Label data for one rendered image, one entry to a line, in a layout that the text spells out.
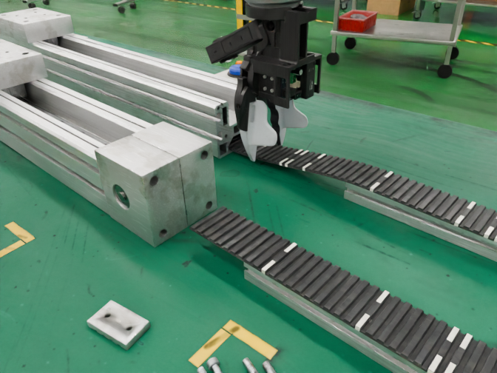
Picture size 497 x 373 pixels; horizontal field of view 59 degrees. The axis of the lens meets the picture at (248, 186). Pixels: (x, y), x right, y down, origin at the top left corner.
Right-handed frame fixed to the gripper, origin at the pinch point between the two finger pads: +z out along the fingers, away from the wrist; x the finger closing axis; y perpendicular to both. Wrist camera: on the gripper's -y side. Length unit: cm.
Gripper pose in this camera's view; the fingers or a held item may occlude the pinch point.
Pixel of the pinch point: (262, 143)
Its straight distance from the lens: 65.6
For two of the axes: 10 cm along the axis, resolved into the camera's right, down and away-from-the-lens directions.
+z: 0.3, 8.4, 5.4
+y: 7.4, 3.4, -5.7
